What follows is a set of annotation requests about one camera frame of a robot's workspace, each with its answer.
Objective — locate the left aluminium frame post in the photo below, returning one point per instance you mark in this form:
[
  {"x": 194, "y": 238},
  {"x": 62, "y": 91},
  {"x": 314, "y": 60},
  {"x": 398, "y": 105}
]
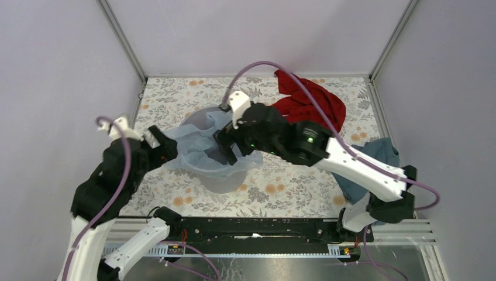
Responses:
[{"x": 122, "y": 39}]

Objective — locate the grey plastic trash bin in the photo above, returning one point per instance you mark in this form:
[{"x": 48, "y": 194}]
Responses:
[{"x": 210, "y": 166}]

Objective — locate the floral patterned table mat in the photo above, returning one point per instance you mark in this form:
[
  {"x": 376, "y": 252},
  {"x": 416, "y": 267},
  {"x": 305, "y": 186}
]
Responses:
[{"x": 276, "y": 188}]

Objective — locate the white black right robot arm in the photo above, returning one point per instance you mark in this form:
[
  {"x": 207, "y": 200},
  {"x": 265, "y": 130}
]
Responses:
[{"x": 309, "y": 144}]

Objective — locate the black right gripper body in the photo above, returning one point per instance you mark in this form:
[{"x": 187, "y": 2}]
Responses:
[{"x": 247, "y": 141}]

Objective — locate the right aluminium frame post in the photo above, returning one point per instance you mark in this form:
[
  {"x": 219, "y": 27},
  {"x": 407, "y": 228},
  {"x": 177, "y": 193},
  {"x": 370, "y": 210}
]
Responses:
[{"x": 396, "y": 33}]

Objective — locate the light blue plastic trash bag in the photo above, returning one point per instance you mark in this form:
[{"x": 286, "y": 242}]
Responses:
[{"x": 188, "y": 138}]

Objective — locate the teal blue cloth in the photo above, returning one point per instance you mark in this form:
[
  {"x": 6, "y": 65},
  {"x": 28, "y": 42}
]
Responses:
[{"x": 372, "y": 158}]

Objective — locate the white slotted cable duct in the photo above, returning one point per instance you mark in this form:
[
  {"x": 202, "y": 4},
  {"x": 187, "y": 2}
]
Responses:
[{"x": 224, "y": 250}]

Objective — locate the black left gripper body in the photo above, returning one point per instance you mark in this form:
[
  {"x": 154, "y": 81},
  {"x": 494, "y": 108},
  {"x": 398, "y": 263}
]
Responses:
[{"x": 153, "y": 158}]

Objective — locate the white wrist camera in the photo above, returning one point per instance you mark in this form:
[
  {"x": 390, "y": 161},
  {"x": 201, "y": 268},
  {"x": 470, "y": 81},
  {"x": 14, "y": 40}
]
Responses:
[
  {"x": 237, "y": 102},
  {"x": 119, "y": 127}
]

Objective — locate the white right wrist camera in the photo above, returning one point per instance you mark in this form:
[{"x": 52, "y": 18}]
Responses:
[{"x": 237, "y": 102}]

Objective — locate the aluminium frame post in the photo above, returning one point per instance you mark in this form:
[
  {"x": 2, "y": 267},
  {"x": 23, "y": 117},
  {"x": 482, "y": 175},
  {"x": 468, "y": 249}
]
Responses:
[
  {"x": 396, "y": 33},
  {"x": 122, "y": 39}
]

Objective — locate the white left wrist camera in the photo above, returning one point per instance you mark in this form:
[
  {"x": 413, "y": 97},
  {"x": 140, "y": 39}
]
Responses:
[{"x": 119, "y": 127}]

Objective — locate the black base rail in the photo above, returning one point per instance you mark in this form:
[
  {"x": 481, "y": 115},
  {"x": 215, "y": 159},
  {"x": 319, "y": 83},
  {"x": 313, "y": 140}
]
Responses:
[{"x": 263, "y": 231}]

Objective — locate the red cloth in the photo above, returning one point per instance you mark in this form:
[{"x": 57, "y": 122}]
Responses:
[{"x": 296, "y": 106}]

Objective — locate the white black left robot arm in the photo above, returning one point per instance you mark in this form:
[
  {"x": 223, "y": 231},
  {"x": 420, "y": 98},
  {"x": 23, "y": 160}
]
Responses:
[{"x": 98, "y": 201}]

